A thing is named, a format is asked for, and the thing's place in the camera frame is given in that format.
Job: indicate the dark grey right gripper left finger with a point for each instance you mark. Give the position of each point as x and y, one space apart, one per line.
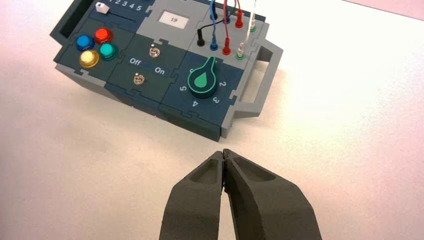
195 202

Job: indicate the white number display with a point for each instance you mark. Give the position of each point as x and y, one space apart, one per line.
173 19

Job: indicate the yellow push button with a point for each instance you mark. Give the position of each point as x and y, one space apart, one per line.
88 58

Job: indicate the blue grey control panel box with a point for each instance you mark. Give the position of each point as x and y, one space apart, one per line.
159 66

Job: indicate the blue push button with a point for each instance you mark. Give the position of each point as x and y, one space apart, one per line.
84 42

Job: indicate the red push button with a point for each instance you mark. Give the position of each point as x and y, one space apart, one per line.
103 35

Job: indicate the green rotary knob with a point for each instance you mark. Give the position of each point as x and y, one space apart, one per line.
202 80

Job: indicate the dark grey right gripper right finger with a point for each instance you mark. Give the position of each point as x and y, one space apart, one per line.
265 205

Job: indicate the metal toggle switch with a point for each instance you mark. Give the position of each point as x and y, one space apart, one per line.
138 79
153 51

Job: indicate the white slider knob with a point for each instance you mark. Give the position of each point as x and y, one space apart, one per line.
101 7

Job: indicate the green push button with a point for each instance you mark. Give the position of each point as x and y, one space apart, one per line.
108 51

